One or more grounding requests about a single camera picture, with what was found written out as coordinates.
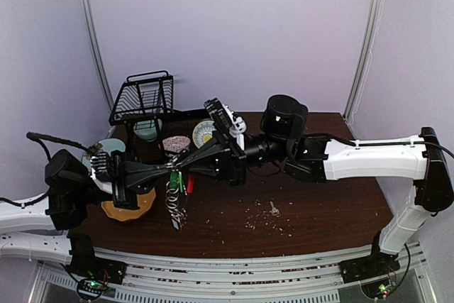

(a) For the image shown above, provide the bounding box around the yellow dotted plate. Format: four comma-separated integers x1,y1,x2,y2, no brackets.
101,188,156,222

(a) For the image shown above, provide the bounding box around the left aluminium frame post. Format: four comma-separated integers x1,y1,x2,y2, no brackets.
80,0,114,111

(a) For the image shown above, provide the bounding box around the pink patterned bowl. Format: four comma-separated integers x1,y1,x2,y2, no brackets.
158,136,191,158

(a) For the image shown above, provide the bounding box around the loose silver key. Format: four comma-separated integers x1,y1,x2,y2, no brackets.
270,202,281,217

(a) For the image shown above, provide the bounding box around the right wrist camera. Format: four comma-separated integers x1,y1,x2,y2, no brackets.
204,98,246,139

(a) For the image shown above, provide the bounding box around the light blue plate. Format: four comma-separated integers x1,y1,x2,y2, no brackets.
81,138,126,170

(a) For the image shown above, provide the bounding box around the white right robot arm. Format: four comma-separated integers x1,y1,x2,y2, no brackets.
175,94,453,276

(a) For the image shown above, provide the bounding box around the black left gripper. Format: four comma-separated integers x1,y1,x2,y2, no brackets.
74,148,171,210

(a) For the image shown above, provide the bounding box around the aluminium frame post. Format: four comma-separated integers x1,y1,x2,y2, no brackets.
80,0,114,111
343,0,383,126

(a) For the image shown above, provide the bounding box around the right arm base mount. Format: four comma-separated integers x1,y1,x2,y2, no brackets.
338,232,419,302

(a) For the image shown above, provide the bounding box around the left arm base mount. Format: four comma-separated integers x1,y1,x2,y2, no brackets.
62,233,127,302

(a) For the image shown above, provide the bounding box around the green tagged key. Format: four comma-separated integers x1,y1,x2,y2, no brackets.
168,172,183,192

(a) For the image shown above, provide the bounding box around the red handled keyring with keys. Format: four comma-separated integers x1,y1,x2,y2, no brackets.
165,168,195,231

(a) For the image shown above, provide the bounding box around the right aluminium frame post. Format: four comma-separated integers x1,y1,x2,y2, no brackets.
343,0,383,126

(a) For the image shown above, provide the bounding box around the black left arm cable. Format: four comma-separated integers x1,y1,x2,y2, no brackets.
26,131,89,162

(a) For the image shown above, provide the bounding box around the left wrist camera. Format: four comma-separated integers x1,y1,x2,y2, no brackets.
82,142,114,182

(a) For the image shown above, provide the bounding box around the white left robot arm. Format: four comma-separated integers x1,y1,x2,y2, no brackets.
1,149,176,277

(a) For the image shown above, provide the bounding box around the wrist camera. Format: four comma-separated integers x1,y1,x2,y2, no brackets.
204,98,246,139
82,142,114,182

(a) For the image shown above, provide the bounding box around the black wire dish rack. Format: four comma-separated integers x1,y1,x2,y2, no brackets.
108,70,214,165

